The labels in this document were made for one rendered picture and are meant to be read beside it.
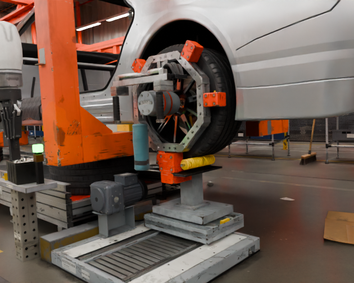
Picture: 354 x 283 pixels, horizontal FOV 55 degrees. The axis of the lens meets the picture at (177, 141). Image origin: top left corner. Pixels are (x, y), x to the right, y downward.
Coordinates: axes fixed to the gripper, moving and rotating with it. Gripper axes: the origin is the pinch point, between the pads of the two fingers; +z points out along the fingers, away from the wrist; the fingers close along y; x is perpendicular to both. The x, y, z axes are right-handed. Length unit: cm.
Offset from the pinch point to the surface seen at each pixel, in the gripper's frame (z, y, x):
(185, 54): -37, 0, 90
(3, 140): 19, -251, 91
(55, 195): 41, -80, 54
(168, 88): -20, 3, 73
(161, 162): 21, -19, 88
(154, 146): 12, -25, 89
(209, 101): -13, 15, 90
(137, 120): -3, -39, 90
